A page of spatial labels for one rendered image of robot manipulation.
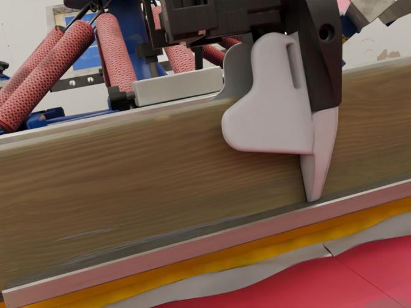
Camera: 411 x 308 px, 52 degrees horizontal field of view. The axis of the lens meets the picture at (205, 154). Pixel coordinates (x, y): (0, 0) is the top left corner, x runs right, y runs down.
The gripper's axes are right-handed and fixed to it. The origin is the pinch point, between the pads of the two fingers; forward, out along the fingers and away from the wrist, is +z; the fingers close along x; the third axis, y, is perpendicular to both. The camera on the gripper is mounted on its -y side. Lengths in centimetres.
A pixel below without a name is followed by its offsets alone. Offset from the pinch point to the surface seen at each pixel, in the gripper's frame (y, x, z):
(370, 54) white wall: -200, -279, 3
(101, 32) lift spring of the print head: 8, -71, -19
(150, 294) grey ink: 10.6, 1.2, 4.5
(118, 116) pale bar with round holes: 9.3, -30.4, -3.3
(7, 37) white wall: 84, -421, -71
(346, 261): -0.3, 3.1, 5.0
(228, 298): 6.7, 3.1, 5.0
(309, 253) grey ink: 1.1, 1.4, 4.8
